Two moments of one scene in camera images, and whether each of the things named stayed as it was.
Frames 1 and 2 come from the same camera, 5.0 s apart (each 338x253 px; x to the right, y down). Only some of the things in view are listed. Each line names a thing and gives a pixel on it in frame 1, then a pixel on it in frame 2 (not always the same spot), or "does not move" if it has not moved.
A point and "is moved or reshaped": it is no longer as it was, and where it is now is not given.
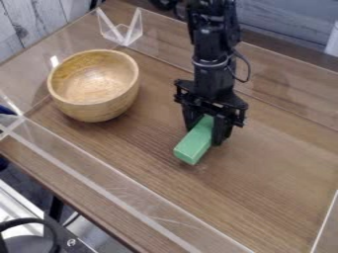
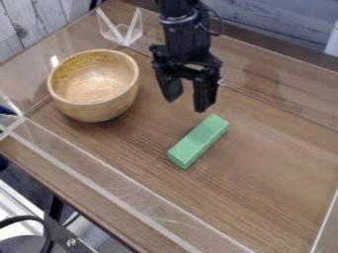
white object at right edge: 331,44 does not move
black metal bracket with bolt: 61,241 does not move
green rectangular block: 191,147 is moved or reshaped
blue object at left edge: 5,110 does not move
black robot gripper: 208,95 -> 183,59
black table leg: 56,209 does not move
